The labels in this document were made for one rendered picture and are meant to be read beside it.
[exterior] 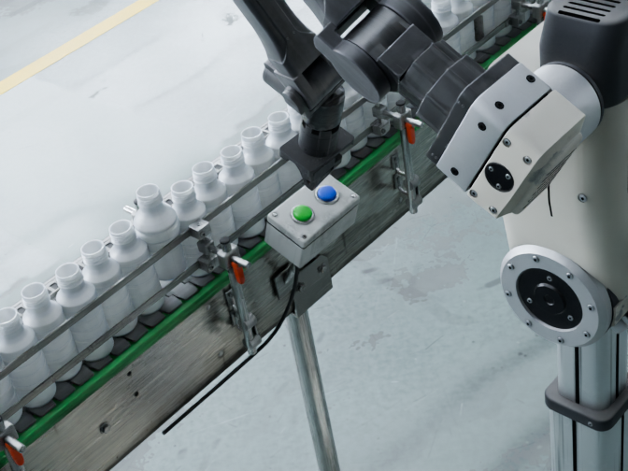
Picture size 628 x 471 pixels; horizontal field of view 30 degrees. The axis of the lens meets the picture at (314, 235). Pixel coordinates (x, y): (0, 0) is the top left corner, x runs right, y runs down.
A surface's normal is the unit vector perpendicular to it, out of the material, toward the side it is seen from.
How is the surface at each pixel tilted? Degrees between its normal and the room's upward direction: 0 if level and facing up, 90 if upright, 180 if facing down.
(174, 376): 90
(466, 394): 0
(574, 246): 101
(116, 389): 90
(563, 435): 90
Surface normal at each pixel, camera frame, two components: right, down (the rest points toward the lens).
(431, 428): -0.15, -0.78
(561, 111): 0.25, -0.52
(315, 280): 0.74, 0.32
